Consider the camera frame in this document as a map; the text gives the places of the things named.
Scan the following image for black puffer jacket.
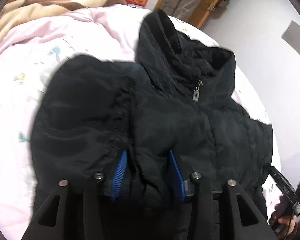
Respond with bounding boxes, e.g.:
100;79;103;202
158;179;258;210
30;10;273;239

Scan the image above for person's right hand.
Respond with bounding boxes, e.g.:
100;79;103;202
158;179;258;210
269;196;296;239

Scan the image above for brown cream plush blanket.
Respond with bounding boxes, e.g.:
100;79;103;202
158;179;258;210
0;0;126;42

